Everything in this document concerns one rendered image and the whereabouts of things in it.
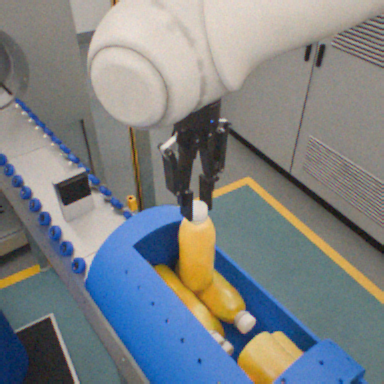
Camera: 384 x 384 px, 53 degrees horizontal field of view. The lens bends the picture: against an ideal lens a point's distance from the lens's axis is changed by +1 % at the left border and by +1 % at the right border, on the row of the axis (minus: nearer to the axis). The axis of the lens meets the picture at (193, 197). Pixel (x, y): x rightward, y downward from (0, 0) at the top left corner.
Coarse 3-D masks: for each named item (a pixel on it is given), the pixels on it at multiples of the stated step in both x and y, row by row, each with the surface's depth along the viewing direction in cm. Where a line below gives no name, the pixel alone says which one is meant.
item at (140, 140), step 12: (132, 132) 137; (144, 132) 138; (132, 144) 142; (144, 144) 141; (132, 156) 147; (144, 156) 144; (132, 168) 152; (144, 168) 148; (144, 180) 151; (144, 192) 155; (144, 204) 159
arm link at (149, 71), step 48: (144, 0) 31; (192, 0) 30; (240, 0) 31; (288, 0) 30; (336, 0) 30; (96, 48) 30; (144, 48) 29; (192, 48) 31; (240, 48) 32; (288, 48) 33; (144, 96) 30; (192, 96) 32
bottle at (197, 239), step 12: (180, 228) 74; (192, 228) 71; (204, 228) 72; (180, 240) 74; (192, 240) 72; (204, 240) 72; (180, 252) 77; (192, 252) 74; (204, 252) 74; (180, 264) 80; (192, 264) 76; (204, 264) 77; (180, 276) 83; (192, 276) 79; (204, 276) 79; (192, 288) 82; (204, 288) 82
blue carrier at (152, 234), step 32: (128, 224) 77; (160, 224) 76; (96, 256) 77; (128, 256) 73; (160, 256) 91; (224, 256) 86; (96, 288) 77; (128, 288) 70; (160, 288) 67; (256, 288) 81; (128, 320) 69; (160, 320) 65; (192, 320) 62; (256, 320) 84; (288, 320) 76; (160, 352) 63; (192, 352) 60; (224, 352) 58; (320, 352) 58
